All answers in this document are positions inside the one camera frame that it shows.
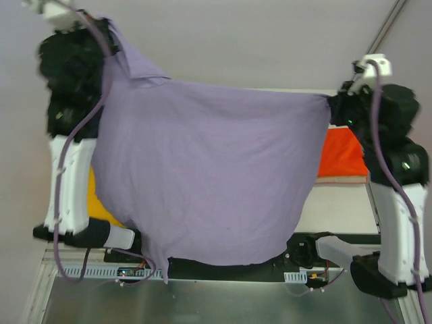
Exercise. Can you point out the folded beige t-shirt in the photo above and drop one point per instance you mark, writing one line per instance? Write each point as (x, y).
(350, 180)

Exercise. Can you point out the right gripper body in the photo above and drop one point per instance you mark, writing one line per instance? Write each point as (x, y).
(337, 110)

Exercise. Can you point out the yellow plastic tray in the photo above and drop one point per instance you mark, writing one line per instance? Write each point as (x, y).
(95, 207)

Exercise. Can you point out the right white cable duct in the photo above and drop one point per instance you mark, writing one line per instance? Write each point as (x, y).
(300, 277)

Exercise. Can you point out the purple t-shirt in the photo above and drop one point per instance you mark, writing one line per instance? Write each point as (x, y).
(206, 173)

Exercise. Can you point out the right aluminium frame post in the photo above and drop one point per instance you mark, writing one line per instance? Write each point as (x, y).
(389, 22)

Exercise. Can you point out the folded orange t-shirt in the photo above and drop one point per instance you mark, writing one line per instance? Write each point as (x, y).
(341, 155)

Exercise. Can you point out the white cable duct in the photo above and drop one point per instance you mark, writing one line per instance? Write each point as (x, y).
(300, 277)
(118, 272)

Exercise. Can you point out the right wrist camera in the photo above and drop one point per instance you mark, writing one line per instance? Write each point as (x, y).
(367, 69)

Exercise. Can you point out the left white cable duct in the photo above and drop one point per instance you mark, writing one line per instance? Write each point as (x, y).
(118, 272)

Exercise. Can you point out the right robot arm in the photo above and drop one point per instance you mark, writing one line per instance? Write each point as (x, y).
(398, 169)

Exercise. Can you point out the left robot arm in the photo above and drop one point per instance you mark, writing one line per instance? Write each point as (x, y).
(73, 127)

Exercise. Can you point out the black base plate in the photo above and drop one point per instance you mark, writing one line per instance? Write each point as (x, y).
(294, 258)

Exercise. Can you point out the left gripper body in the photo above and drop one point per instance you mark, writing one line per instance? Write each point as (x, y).
(102, 34)

